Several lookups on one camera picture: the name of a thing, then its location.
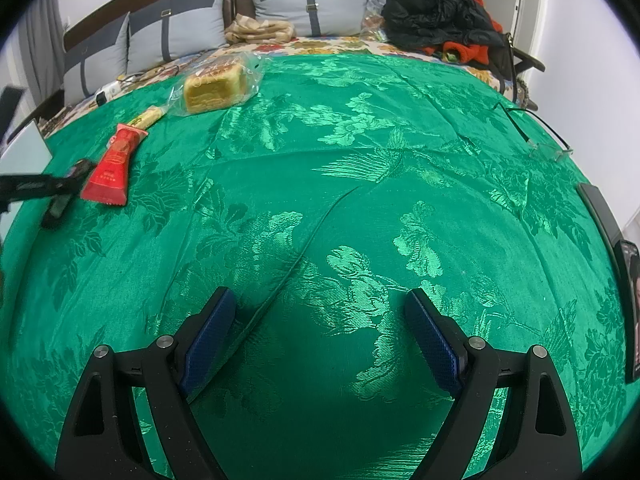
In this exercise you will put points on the pale storage box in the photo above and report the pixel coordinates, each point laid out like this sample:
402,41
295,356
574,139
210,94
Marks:
25,147

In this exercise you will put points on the green patterned blanket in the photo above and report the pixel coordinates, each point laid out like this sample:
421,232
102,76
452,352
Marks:
350,185

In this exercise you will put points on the floral bedsheet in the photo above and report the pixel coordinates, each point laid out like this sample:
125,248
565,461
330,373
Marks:
320,46

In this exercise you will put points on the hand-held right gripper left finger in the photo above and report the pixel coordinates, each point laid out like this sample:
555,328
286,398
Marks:
207,345

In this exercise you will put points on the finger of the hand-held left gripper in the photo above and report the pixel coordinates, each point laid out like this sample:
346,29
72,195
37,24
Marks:
80,169
60,209

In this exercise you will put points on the clear plastic bag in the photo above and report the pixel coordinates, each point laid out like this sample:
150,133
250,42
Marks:
372,22

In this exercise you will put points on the orange garment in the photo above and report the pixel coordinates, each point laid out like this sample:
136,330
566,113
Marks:
480,52

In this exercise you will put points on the dark wooden chair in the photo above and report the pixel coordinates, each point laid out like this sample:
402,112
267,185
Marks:
525,60

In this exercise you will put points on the yellow slim snack packet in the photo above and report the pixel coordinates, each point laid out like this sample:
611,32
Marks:
146,116

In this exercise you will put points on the red snack packet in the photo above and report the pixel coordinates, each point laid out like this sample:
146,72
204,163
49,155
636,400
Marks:
110,170

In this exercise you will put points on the bread loaf in clear bag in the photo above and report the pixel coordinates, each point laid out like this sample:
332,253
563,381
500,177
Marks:
215,85

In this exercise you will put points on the black jacket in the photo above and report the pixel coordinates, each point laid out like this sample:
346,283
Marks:
435,10

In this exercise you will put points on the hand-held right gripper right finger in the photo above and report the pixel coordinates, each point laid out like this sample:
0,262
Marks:
435,345

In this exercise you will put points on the grey curtain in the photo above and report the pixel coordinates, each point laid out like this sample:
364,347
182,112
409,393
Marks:
35,40

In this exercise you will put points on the clear frame eyeglasses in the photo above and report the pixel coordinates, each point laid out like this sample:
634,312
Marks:
547,149

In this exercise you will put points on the phone with lit screen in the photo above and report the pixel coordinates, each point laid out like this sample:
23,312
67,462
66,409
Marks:
632,305

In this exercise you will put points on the beige folded blanket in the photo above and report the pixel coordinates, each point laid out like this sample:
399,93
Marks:
260,30

